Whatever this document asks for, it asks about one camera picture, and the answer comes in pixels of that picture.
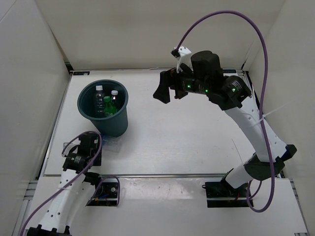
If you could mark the clear unlabelled plastic bottle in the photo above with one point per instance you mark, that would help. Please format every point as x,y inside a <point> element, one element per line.
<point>98,102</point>

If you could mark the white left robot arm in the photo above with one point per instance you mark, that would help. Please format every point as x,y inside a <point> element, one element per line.
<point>54,216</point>

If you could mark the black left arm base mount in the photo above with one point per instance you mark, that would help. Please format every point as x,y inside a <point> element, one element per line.
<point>107,193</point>

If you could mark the clear bottle blue Pocari label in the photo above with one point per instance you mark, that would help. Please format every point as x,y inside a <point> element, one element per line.
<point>112,144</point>

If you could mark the dark teal plastic bin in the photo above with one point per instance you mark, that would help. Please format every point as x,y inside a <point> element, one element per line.
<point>114,125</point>

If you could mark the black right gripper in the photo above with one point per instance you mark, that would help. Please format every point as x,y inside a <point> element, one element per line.
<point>162,93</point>

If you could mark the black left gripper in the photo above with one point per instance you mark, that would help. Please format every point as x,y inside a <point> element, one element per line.
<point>98,160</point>

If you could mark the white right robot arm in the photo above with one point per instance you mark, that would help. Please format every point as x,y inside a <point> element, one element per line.
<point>237,102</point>

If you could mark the green plastic soda bottle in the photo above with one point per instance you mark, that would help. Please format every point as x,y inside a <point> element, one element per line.
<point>109,107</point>

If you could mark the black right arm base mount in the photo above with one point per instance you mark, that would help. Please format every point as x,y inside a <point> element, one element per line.
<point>219,196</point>

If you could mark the clear bottle with blue label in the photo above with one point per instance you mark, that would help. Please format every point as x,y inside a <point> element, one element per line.
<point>114,96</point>

